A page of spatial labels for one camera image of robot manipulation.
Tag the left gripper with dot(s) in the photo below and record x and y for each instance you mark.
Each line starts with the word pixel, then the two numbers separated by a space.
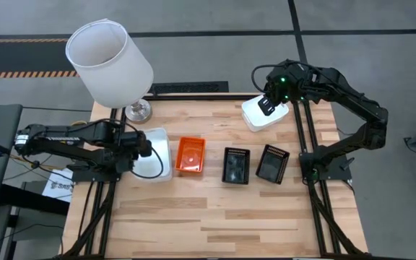
pixel 141 144

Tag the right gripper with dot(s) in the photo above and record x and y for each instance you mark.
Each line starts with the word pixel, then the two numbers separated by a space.
pixel 280 85

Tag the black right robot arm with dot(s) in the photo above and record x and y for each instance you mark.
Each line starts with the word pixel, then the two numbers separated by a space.
pixel 356 101

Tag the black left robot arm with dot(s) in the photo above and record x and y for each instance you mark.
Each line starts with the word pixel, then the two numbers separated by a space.
pixel 67 135

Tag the black floor mat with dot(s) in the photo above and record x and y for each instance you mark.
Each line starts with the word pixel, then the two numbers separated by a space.
pixel 190 87

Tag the table lamp white shade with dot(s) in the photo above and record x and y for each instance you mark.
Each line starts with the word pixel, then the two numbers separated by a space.
pixel 110 65

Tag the white printed paper sheet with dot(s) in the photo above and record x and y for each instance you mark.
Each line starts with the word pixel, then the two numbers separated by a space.
pixel 58 186

